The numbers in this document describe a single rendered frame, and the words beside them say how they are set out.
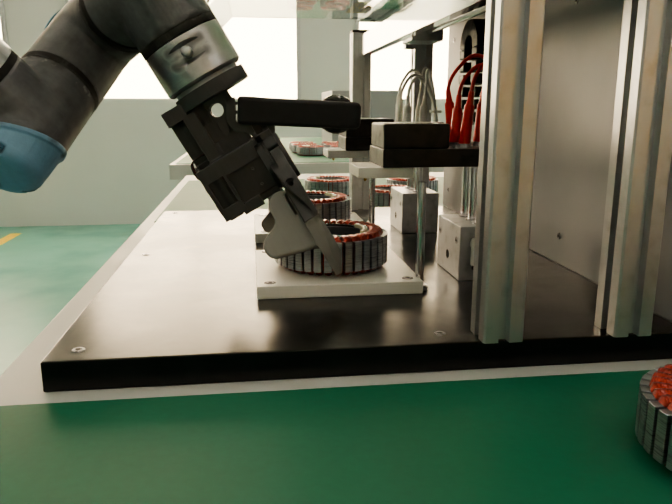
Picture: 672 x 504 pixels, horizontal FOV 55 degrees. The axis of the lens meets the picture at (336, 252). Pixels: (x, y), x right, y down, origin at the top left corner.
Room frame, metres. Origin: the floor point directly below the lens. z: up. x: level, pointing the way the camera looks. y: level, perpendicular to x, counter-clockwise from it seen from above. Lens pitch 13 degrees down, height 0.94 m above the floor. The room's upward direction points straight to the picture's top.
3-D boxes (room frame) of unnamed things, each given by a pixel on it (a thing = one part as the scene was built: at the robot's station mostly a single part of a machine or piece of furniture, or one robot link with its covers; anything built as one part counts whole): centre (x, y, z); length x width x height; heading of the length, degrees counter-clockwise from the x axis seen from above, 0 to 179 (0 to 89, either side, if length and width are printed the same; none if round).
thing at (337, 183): (1.38, 0.01, 0.77); 0.11 x 0.11 x 0.04
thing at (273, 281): (0.63, 0.00, 0.78); 0.15 x 0.15 x 0.01; 7
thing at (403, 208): (0.88, -0.11, 0.80); 0.07 x 0.05 x 0.06; 7
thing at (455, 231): (0.64, -0.14, 0.80); 0.07 x 0.05 x 0.06; 7
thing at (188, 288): (0.75, 0.01, 0.76); 0.64 x 0.47 x 0.02; 7
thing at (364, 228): (0.63, 0.00, 0.80); 0.11 x 0.11 x 0.04
